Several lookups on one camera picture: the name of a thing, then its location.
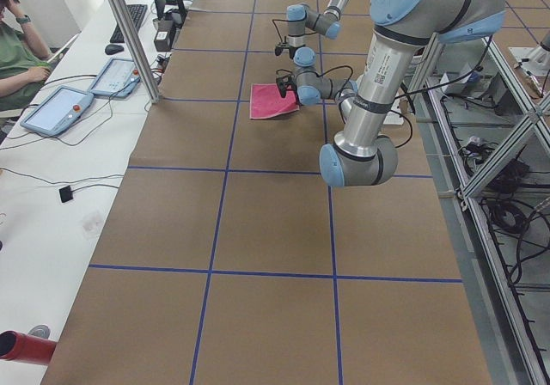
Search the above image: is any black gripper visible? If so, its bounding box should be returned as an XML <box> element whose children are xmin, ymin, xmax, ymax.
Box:
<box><xmin>274</xmin><ymin>42</ymin><xmax>299</xmax><ymax>58</ymax></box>
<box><xmin>276</xmin><ymin>75</ymin><xmax>297</xmax><ymax>99</ymax></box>

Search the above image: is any pink and grey towel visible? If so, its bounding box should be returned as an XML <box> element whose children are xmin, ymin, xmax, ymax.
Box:
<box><xmin>249</xmin><ymin>83</ymin><xmax>299</xmax><ymax>119</ymax></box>

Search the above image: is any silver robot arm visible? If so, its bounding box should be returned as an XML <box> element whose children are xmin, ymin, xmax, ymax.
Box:
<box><xmin>275</xmin><ymin>0</ymin><xmax>505</xmax><ymax>187</ymax></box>
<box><xmin>272</xmin><ymin>0</ymin><xmax>349</xmax><ymax>59</ymax></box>

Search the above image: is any black power box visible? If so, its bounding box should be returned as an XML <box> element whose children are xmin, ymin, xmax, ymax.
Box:
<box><xmin>154</xmin><ymin>19</ymin><xmax>176</xmax><ymax>52</ymax></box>

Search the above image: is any black keyboard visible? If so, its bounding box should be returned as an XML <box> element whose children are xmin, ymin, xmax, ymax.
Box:
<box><xmin>109</xmin><ymin>3</ymin><xmax>149</xmax><ymax>45</ymax></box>

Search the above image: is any far teach pendant tablet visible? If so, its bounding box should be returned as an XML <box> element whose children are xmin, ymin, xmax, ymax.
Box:
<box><xmin>89</xmin><ymin>58</ymin><xmax>140</xmax><ymax>98</ymax></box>

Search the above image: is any teach pendant tablet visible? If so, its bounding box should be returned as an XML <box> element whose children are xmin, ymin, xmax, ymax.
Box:
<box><xmin>89</xmin><ymin>58</ymin><xmax>140</xmax><ymax>98</ymax></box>
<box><xmin>21</xmin><ymin>86</ymin><xmax>94</xmax><ymax>137</ymax></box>

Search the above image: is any black computer mouse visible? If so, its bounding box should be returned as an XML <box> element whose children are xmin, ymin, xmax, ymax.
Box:
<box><xmin>104</xmin><ymin>44</ymin><xmax>124</xmax><ymax>56</ymax></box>

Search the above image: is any near teach pendant tablet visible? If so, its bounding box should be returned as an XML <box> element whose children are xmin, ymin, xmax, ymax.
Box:
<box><xmin>21</xmin><ymin>86</ymin><xmax>94</xmax><ymax>137</ymax></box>

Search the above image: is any small black square device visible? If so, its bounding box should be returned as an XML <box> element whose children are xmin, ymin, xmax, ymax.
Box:
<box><xmin>58</xmin><ymin>185</ymin><xmax>74</xmax><ymax>204</ymax></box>

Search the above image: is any person in green shirt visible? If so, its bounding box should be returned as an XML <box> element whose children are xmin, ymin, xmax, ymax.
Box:
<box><xmin>1</xmin><ymin>0</ymin><xmax>52</xmax><ymax>112</ymax></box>

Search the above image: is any red cylinder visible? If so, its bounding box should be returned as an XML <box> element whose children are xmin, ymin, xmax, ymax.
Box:
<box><xmin>1</xmin><ymin>331</ymin><xmax>57</xmax><ymax>366</ymax></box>

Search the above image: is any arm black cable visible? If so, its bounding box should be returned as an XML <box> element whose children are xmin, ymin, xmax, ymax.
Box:
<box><xmin>272</xmin><ymin>17</ymin><xmax>319</xmax><ymax>49</ymax></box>
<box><xmin>275</xmin><ymin>65</ymin><xmax>416</xmax><ymax>150</ymax></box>

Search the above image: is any aluminium frame post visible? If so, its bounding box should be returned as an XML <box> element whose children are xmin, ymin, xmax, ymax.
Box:
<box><xmin>108</xmin><ymin>0</ymin><xmax>160</xmax><ymax>104</ymax></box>

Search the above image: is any floor cable bundle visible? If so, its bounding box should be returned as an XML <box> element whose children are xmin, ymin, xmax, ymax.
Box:
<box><xmin>455</xmin><ymin>135</ymin><xmax>550</xmax><ymax>283</ymax></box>

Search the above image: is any aluminium frame rail structure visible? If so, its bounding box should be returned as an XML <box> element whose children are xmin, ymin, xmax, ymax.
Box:
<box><xmin>413</xmin><ymin>28</ymin><xmax>549</xmax><ymax>384</ymax></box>

